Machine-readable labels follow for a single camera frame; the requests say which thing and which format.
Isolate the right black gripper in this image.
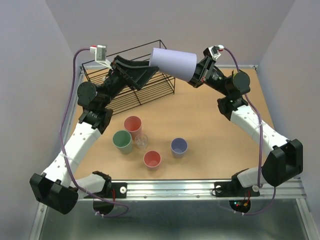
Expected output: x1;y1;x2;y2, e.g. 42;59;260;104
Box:
175;55;231;97

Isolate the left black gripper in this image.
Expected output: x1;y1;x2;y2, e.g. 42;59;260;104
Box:
100;55;159;108

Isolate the tall purple cup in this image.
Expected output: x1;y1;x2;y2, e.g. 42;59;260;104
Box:
149;48;197;82

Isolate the tall pink cup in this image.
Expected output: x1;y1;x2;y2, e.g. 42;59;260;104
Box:
123;116;142;140

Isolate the tall green cup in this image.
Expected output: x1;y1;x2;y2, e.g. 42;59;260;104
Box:
112;130;133;155

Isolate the short purple cup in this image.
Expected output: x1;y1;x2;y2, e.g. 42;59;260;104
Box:
170;137;188;158

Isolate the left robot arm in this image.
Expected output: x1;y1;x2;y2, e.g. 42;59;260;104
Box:
29;55;159;215

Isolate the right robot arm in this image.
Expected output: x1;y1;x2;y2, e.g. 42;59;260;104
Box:
189;56;303;195

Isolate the clear glass cup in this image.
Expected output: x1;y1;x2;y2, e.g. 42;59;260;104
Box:
134;133;149;150

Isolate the short red cup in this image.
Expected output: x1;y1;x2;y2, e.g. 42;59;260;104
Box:
143;150;162;171

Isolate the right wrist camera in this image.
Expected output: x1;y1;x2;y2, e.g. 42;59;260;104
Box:
203;44;225;61

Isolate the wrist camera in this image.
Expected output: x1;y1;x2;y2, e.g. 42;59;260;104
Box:
203;44;225;61
89;44;112;69

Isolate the black wire dish rack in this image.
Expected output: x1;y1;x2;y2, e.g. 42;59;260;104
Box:
80;39;176;115

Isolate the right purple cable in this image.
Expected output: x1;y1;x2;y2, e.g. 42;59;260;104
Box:
222;46;277;217

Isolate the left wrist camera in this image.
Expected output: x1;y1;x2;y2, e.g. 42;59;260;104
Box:
89;44;112;69

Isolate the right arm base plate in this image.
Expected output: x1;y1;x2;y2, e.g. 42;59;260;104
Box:
211;181;260;198

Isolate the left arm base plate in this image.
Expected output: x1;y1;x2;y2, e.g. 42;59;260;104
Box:
94;181;128;199

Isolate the aluminium mounting rail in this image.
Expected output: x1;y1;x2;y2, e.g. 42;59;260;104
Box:
39;178;307;201

